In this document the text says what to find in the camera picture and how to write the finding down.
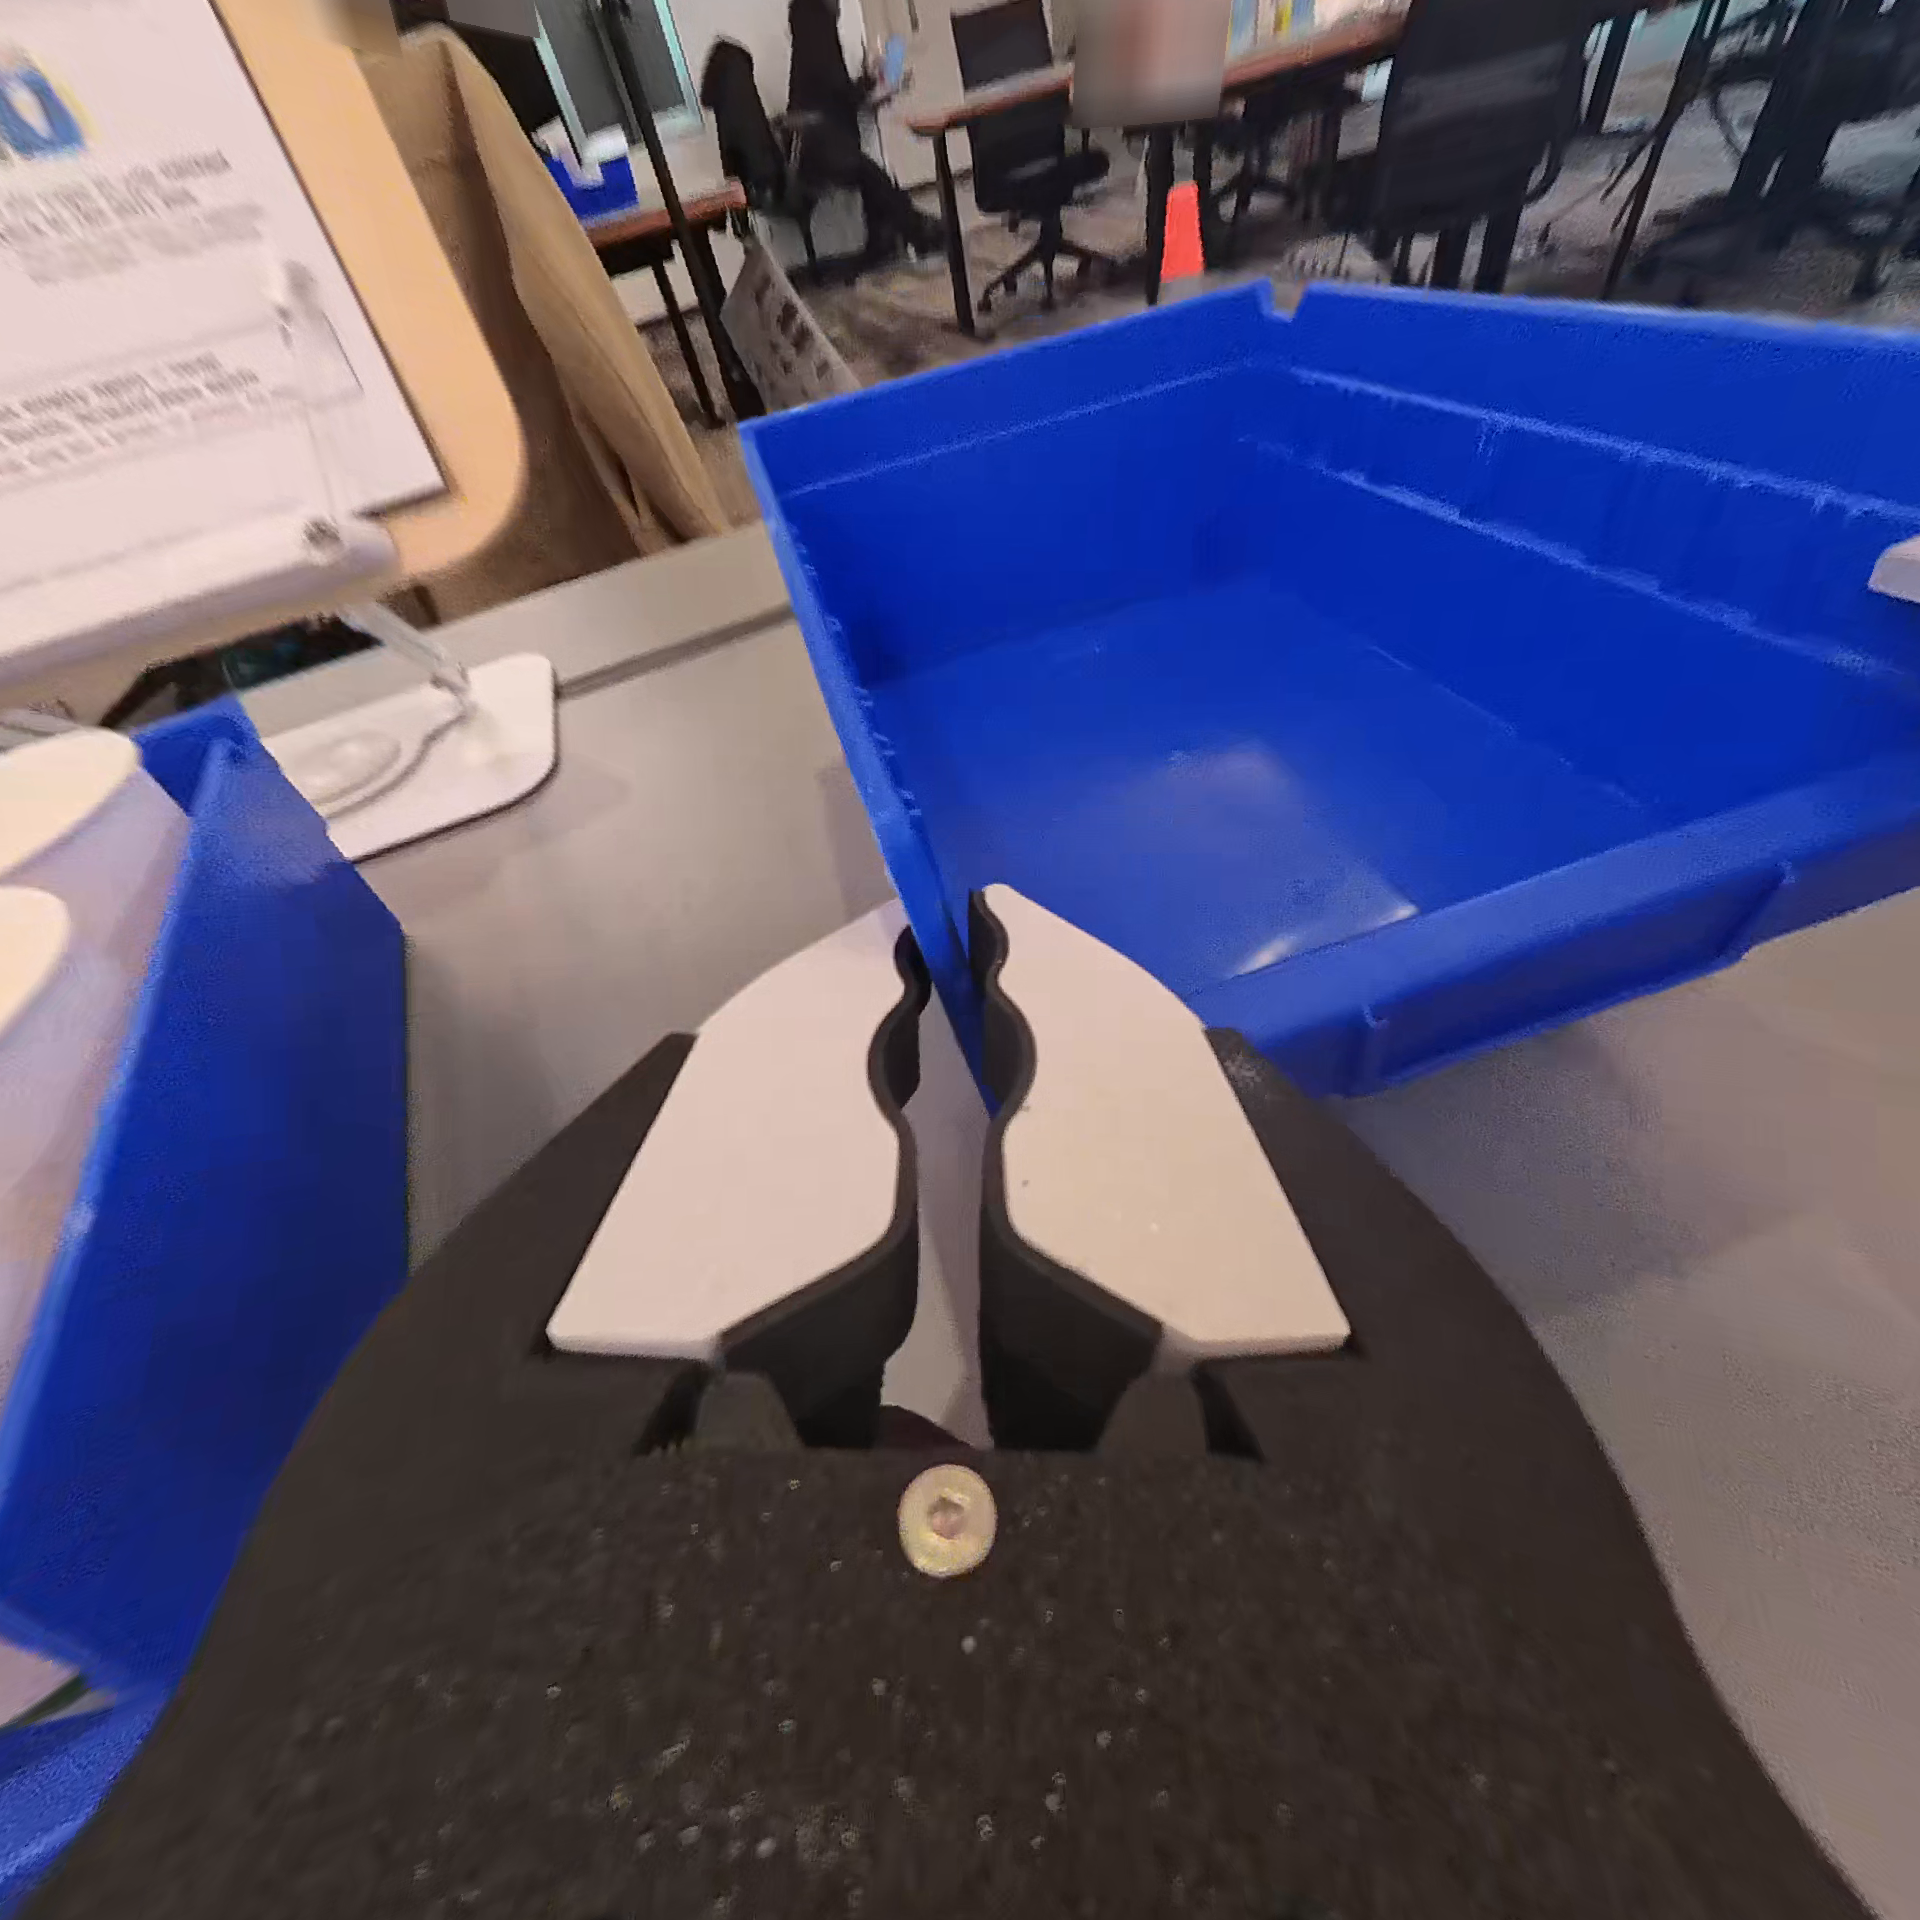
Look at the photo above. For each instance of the white printed poster panel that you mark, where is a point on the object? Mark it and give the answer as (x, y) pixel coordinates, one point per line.
(787, 331)

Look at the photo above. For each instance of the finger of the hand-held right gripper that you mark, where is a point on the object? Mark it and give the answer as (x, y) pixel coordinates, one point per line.
(1902, 571)

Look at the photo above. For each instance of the blue plastic bin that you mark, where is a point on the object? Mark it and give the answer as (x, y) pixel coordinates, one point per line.
(239, 1202)
(1276, 750)

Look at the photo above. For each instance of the orange traffic cone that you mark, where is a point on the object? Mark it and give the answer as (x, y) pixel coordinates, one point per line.
(1180, 233)

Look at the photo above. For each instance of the cluster of white cups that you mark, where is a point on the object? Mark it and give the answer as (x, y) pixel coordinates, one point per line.
(77, 978)

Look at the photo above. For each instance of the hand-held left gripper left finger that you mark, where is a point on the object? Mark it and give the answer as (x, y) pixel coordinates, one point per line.
(731, 1186)

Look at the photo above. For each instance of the printed instruction sheet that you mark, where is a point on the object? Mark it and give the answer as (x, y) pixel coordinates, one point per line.
(149, 303)

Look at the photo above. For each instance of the instruction sheet on tablet stand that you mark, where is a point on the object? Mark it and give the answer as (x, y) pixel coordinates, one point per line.
(433, 303)

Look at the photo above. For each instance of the beige hanging coat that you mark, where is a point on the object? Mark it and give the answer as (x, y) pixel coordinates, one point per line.
(568, 374)

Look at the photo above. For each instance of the large black office chair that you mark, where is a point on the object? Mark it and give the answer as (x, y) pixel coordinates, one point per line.
(1467, 104)

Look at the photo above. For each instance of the blue storage box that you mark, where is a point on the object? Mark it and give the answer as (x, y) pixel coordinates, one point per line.
(595, 191)

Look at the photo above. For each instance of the small wooden side desk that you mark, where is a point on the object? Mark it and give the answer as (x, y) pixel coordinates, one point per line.
(659, 210)

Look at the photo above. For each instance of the black hanging jacket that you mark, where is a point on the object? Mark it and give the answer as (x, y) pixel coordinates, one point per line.
(742, 123)

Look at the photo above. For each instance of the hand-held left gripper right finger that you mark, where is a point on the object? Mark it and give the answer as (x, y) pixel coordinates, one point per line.
(1157, 1186)

